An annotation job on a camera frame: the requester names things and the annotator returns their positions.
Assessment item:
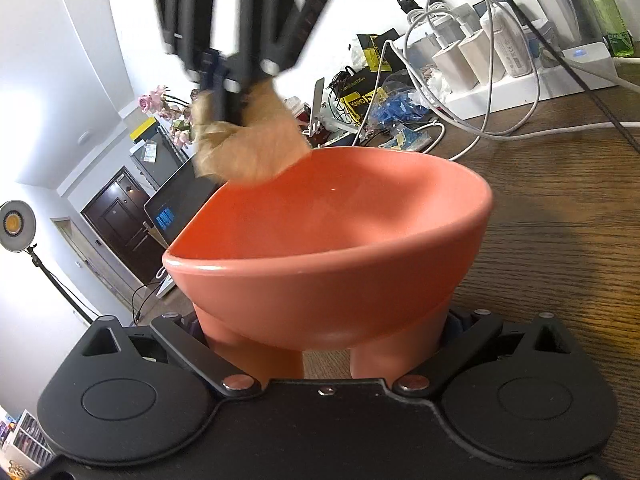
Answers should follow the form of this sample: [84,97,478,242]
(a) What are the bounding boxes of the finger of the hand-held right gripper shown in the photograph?
[226,55,257,127]
[199,48,229,123]

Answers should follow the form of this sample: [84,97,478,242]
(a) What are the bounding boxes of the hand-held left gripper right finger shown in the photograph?
[392,308,577,399]

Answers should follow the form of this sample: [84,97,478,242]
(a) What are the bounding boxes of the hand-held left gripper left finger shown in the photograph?
[79,312,262,399]

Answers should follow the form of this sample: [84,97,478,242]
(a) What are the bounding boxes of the orange footed bowl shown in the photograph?
[162,146,496,382]

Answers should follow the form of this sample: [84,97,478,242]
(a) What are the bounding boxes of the pink artificial flowers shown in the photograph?
[137,85,202,150]

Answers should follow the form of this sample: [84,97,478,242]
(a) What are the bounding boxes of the silver phone stand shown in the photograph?
[306,78,327,137]

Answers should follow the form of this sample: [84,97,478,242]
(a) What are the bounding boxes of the yellow box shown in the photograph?
[128,117,158,143]

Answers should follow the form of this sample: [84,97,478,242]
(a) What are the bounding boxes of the grey cabinet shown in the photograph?
[128,126,189,192]

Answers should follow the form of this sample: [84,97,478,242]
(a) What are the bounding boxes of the black yellow packet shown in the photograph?
[338,71,392,123]
[356,32,402,70]

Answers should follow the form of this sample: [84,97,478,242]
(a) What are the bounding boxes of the open laptop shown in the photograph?
[143,160,227,302]

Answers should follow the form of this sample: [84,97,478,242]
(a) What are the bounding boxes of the dark brown door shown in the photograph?
[81,167,169,287]

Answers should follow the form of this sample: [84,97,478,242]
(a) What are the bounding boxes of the black light stand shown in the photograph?
[22,244,97,325]

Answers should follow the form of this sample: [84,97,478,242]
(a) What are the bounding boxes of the bag of blue parts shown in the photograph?
[371,71,437,128]

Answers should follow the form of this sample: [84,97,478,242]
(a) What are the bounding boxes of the blue white packet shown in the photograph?
[388,124,437,154]

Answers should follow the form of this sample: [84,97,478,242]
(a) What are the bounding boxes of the white storage shelf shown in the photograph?
[0,406,57,480]

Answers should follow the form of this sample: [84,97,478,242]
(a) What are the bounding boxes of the round studio light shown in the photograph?
[0,199,37,254]

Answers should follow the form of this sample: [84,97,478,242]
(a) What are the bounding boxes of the large white charger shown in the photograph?
[479,7,525,79]

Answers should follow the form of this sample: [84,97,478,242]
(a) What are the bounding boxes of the white power strip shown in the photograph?
[389,35,619,117]

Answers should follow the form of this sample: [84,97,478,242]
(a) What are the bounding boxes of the green spray bottle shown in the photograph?
[581,0,637,59]

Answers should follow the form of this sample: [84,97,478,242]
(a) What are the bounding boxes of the thin black cable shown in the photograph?
[130,280,167,327]

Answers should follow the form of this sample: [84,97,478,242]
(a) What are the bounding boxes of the long white cable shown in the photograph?
[428,118,640,162]

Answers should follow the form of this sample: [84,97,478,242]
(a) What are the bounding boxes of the looped white cable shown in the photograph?
[401,0,545,137]

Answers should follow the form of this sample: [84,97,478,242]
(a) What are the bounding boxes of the thick black cable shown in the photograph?
[474,0,640,153]

